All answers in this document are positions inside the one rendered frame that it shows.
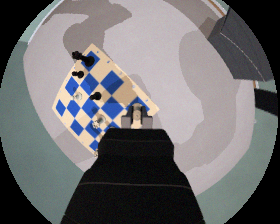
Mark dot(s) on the blue and cream chessboard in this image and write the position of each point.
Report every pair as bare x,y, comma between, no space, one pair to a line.
118,92

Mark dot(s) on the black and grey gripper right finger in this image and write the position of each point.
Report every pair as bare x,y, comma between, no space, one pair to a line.
146,121

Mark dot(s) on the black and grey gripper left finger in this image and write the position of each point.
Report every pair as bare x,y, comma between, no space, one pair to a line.
127,120

